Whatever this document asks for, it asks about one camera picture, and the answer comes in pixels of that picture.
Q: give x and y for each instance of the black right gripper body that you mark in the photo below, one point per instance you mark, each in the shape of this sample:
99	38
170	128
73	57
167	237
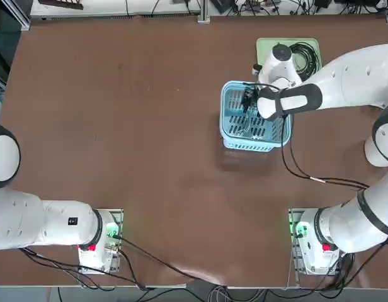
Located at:
250	97

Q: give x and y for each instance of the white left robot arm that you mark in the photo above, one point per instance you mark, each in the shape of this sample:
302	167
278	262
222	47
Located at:
24	220

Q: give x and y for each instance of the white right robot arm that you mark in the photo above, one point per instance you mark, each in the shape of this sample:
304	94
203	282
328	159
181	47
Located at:
354	81

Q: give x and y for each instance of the light blue plastic basket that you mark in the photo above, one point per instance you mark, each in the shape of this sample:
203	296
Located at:
231	126

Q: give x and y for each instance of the light green tray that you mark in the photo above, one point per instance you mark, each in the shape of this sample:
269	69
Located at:
263	50

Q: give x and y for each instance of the power strip red switches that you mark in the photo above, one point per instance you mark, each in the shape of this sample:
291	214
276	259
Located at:
260	3

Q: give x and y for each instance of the dark adapter box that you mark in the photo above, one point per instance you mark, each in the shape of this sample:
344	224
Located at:
224	4

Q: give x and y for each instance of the black power brick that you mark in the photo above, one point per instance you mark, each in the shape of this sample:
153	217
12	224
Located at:
323	3

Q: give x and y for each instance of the white round container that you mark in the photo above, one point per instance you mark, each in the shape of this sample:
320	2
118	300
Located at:
375	157

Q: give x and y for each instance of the white bench top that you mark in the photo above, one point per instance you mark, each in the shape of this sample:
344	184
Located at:
102	9

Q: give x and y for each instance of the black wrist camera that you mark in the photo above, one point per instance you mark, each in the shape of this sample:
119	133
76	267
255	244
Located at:
256	68

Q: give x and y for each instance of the aluminium frame post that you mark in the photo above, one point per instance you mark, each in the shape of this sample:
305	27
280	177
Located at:
203	12

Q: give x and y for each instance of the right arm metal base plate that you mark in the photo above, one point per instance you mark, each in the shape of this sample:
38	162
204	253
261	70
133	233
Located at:
291	251

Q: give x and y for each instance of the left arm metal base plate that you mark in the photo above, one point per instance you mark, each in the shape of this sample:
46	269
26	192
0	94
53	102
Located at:
116	265

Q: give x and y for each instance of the aluminium frame rail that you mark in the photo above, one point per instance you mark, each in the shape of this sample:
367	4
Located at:
22	22

